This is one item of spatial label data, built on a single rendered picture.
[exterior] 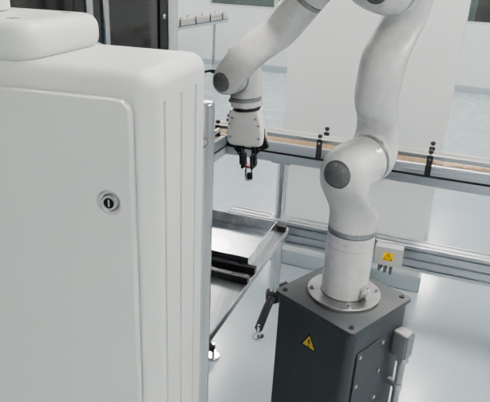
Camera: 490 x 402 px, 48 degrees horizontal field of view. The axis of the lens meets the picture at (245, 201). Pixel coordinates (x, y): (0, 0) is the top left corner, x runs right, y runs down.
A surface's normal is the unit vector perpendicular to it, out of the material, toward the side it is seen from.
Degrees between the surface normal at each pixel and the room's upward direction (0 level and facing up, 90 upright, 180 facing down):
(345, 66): 90
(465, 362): 0
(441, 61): 90
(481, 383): 0
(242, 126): 94
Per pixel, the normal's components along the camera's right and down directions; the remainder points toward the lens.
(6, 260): -0.25, 0.36
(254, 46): -0.03, -0.07
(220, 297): 0.04, -0.92
